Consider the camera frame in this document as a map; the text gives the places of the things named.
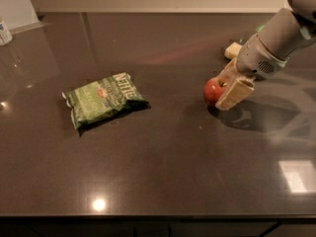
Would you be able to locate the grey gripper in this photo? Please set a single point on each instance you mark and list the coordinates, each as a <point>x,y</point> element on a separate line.
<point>255,59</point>

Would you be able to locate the red apple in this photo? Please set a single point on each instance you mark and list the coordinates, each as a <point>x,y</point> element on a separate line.
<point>213,89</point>

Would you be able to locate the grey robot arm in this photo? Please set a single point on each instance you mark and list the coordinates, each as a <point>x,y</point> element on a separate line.
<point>288,31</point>

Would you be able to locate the green jalapeno chip bag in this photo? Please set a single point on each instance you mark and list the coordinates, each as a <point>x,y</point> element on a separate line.
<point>103,99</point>

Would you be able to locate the yellow sponge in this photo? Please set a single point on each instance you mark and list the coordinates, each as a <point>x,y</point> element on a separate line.
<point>232,50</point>

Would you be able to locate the white bottle with label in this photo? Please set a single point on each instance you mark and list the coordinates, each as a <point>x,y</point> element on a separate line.
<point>5,35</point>

